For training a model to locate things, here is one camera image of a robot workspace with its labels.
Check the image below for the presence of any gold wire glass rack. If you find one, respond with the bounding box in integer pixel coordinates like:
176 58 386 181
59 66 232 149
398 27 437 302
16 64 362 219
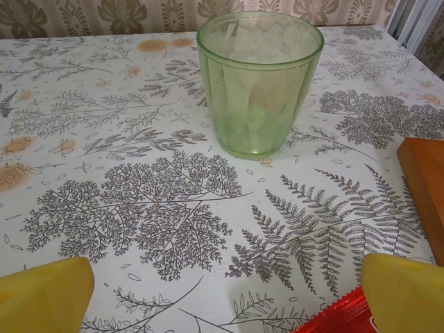
397 137 444 266

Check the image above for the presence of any red snack packet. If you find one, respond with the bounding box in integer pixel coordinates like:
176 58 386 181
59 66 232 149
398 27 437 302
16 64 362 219
294 286 379 333

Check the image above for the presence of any green glass tumbler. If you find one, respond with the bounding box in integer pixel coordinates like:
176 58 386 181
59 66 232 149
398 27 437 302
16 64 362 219
196 15 325 160

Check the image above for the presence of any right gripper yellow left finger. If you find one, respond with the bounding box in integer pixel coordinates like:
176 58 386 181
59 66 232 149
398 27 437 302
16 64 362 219
0 255 96 333

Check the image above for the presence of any aluminium frame corner post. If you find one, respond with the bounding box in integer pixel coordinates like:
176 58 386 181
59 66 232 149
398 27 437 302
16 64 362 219
386 0 444 58

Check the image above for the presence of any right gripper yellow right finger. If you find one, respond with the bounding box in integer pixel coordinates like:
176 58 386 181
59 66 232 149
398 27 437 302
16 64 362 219
359 252 444 333

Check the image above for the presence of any floral patterned tablecloth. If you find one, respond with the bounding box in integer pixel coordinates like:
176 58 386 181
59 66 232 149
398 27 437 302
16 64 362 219
0 26 444 333

